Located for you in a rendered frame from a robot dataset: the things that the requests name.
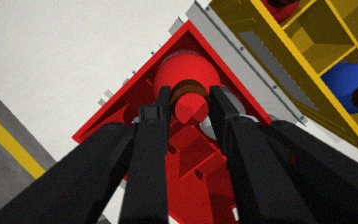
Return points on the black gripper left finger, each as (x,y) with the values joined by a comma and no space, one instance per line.
(77,189)

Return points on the yellow divided crate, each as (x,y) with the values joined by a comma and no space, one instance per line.
(319,34)

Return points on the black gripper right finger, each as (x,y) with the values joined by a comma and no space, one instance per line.
(264,191)

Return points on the red crate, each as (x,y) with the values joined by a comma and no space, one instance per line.
(199,188)

